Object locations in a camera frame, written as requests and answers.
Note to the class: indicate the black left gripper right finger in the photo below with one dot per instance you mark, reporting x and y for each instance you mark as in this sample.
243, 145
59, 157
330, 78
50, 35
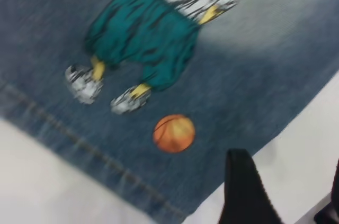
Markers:
332, 213

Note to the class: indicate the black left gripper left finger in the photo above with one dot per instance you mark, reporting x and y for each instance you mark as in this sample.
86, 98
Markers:
246, 197

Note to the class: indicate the white tablecloth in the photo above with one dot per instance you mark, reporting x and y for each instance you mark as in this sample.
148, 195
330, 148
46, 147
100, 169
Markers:
39, 181

